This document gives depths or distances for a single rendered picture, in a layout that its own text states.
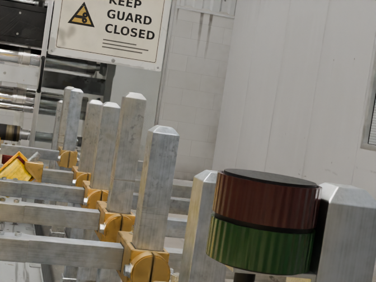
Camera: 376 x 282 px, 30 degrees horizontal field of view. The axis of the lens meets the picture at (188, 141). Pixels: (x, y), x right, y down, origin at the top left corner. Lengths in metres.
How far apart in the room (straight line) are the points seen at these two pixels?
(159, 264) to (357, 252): 0.49
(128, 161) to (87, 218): 0.12
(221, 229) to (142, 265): 0.49
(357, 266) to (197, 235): 0.25
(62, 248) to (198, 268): 0.31
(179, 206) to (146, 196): 0.58
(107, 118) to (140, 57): 1.58
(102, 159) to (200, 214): 0.75
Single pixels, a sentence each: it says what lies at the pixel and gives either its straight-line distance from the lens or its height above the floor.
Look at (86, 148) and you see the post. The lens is 1.62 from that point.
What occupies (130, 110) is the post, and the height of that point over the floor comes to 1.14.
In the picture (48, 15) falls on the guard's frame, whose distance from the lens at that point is 2.90.
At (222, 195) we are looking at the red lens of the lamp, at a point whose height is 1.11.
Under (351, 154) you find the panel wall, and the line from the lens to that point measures 6.05.
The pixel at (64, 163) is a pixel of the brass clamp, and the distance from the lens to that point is 2.10.
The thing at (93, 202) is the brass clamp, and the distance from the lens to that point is 1.36.
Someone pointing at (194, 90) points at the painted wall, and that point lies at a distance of 9.55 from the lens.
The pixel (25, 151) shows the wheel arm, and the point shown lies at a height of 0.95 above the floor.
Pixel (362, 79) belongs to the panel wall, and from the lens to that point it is 6.07.
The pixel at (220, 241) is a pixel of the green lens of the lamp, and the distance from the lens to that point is 0.39.
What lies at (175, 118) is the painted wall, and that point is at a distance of 9.50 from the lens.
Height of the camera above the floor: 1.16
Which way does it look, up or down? 3 degrees down
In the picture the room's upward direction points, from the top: 8 degrees clockwise
